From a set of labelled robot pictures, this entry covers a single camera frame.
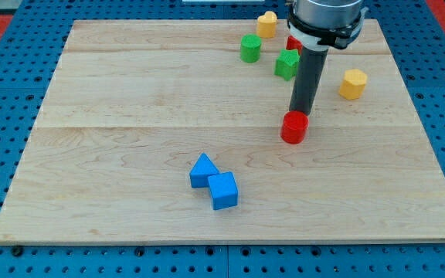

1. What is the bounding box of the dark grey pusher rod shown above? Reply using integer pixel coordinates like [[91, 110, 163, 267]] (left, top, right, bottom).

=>
[[289, 47, 328, 116]]

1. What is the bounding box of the red cylinder block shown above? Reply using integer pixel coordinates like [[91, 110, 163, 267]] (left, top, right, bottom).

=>
[[280, 110, 309, 144]]

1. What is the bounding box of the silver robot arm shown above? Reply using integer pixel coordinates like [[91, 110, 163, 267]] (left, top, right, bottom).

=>
[[287, 0, 369, 115]]

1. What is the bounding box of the wooden board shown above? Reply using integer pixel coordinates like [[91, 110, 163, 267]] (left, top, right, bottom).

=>
[[0, 19, 445, 246]]

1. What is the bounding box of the green star block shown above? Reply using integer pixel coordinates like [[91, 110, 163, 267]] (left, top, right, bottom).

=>
[[274, 49, 300, 81]]

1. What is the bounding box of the red block behind rod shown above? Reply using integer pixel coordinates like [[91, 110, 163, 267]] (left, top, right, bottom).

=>
[[286, 36, 303, 55]]

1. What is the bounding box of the yellow hexagon block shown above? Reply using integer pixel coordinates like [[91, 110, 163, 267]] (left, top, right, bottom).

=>
[[338, 69, 368, 100]]

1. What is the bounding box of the yellow heart block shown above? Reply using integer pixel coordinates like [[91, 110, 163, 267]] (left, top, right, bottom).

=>
[[256, 11, 277, 39]]

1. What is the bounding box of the green cylinder block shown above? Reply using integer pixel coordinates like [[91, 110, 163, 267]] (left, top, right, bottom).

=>
[[240, 34, 262, 63]]

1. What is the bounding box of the blue triangle block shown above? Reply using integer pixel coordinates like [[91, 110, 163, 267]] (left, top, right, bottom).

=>
[[189, 153, 219, 188]]

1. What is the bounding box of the blue cube block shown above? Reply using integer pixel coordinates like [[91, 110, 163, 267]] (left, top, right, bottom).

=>
[[208, 171, 239, 210]]

